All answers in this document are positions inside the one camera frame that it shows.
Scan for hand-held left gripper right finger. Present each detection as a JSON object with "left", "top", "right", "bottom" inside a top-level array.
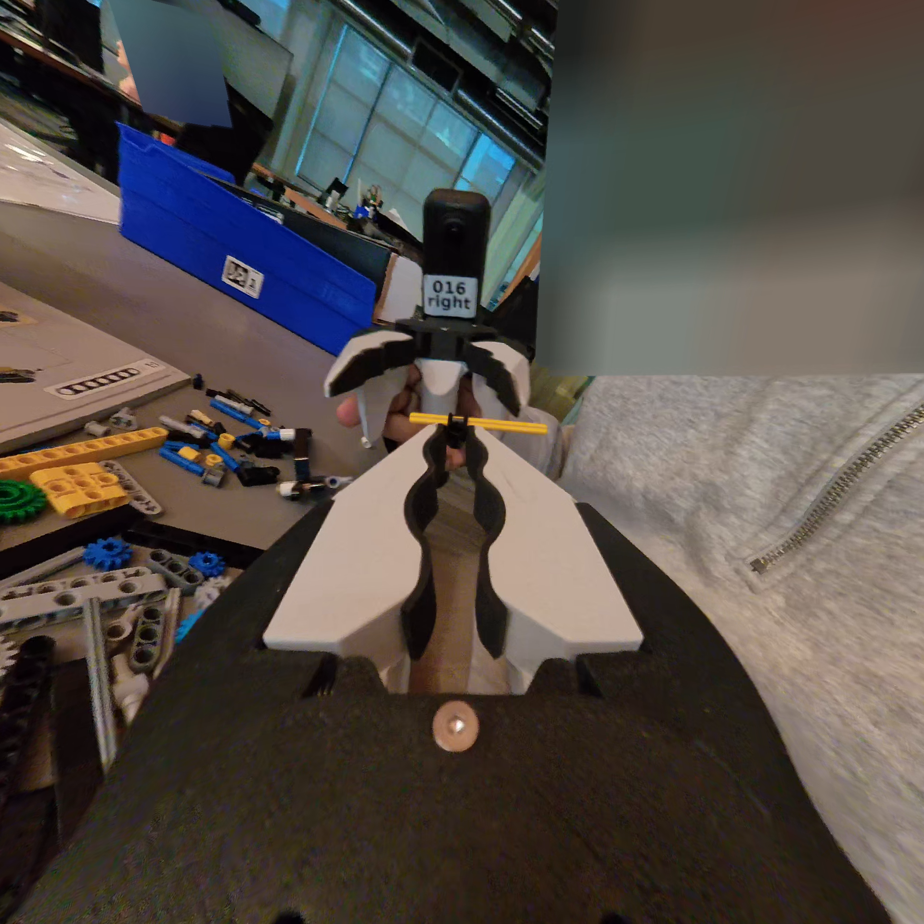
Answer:
[{"left": 456, "top": 423, "right": 645, "bottom": 695}]

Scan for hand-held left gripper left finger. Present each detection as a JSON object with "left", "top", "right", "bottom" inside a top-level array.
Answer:
[{"left": 263, "top": 423, "right": 454, "bottom": 694}]

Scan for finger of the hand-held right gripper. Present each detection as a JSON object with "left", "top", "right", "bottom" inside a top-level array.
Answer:
[
  {"left": 323, "top": 332, "right": 420, "bottom": 399},
  {"left": 465, "top": 336, "right": 534, "bottom": 420}
]

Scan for yellow lego axle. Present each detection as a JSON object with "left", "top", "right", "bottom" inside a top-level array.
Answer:
[{"left": 409, "top": 411, "right": 548, "bottom": 436}]

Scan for person's right forearm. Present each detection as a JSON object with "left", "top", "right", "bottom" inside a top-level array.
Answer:
[{"left": 530, "top": 404, "right": 578, "bottom": 483}]

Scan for scatter of small lego pins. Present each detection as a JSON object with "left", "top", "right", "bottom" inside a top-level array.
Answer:
[{"left": 83, "top": 372, "right": 355, "bottom": 506}]

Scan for flat grey lego liftarm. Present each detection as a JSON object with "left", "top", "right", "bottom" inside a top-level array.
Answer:
[{"left": 108, "top": 460, "right": 164, "bottom": 518}]

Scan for pile of lego beams gears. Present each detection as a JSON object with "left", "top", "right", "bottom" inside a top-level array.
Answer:
[{"left": 0, "top": 523, "right": 250, "bottom": 817}]

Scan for lego instruction booklet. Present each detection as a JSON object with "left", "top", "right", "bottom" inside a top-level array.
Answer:
[{"left": 0, "top": 119, "right": 192, "bottom": 456}]

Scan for long yellow lego beam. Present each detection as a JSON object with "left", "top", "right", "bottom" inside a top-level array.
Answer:
[{"left": 0, "top": 427, "right": 169, "bottom": 482}]

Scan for green lego gear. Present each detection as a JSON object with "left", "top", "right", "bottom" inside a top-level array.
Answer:
[{"left": 0, "top": 480, "right": 49, "bottom": 525}]

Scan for person's right hand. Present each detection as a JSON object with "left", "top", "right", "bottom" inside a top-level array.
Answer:
[{"left": 335, "top": 363, "right": 498, "bottom": 446}]

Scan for beige trousers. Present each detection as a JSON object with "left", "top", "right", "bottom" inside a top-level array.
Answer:
[{"left": 408, "top": 498, "right": 493, "bottom": 694}]

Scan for blue plastic bin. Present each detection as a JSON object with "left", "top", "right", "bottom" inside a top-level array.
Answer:
[{"left": 117, "top": 121, "right": 378, "bottom": 356}]

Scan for grey zip hoodie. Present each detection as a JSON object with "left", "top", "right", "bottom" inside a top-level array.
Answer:
[{"left": 559, "top": 374, "right": 924, "bottom": 924}]

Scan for yellow lego frame block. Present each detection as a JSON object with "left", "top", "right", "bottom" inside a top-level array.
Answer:
[{"left": 30, "top": 462, "right": 132, "bottom": 519}]

